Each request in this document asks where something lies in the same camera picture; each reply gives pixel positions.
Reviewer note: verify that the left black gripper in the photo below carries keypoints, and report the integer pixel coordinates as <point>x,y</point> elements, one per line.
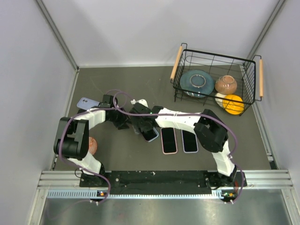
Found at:
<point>121,124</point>

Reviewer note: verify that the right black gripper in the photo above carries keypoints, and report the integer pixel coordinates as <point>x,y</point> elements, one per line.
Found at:
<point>135,121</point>

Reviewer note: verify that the black phone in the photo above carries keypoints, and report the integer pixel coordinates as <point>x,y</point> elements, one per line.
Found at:
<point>189,140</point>
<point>150,135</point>

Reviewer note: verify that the dark blue phone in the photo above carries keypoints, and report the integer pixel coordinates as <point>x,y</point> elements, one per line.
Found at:
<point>168,141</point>

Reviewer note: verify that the light blue phone case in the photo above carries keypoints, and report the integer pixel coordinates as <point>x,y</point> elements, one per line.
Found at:
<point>138,131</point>

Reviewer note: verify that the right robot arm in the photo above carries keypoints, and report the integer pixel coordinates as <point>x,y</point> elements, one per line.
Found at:
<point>206,126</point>

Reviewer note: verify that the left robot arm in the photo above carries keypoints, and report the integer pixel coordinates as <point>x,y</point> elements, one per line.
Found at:
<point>72,138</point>

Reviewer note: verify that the red patterned bowl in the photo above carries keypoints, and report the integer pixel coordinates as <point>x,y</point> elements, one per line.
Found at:
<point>93,146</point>

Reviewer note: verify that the blue ceramic plate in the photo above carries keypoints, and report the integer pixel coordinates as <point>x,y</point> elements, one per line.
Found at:
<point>197,83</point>

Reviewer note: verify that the white small dish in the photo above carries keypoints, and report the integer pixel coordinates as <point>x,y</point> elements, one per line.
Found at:
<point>219,99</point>

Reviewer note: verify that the yellow bowl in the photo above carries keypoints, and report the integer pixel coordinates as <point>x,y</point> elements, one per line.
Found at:
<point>233,104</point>

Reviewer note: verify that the brown ceramic bowl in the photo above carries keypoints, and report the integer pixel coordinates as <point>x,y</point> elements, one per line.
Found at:
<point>226,85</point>

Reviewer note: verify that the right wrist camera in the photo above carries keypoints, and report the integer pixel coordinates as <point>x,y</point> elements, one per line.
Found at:
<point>141,101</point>

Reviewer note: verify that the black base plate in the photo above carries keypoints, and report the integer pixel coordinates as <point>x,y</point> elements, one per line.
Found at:
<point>168,182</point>

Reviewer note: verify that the black wire basket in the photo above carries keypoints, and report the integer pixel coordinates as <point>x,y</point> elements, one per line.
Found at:
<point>247,73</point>

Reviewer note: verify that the white slotted cable duct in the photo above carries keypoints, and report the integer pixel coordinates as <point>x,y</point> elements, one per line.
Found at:
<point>97,194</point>

